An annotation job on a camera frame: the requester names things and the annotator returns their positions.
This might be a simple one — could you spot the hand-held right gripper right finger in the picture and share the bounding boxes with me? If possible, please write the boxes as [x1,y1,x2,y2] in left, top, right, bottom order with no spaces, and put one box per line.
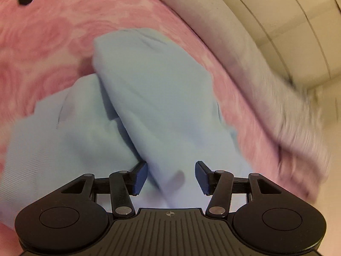
[195,161,283,216]

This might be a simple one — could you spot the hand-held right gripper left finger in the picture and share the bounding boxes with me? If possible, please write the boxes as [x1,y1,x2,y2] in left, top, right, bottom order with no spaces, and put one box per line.
[61,161,149,217]

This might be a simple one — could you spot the cream wardrobe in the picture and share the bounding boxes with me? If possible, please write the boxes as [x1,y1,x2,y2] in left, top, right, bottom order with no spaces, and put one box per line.
[208,0,341,92]

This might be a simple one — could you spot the light blue pants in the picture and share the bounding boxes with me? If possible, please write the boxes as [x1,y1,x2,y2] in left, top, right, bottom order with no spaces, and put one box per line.
[0,27,254,228]

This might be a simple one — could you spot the pink rose-pattern blanket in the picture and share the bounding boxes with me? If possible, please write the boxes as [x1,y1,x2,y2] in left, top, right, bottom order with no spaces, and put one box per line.
[0,0,320,256]

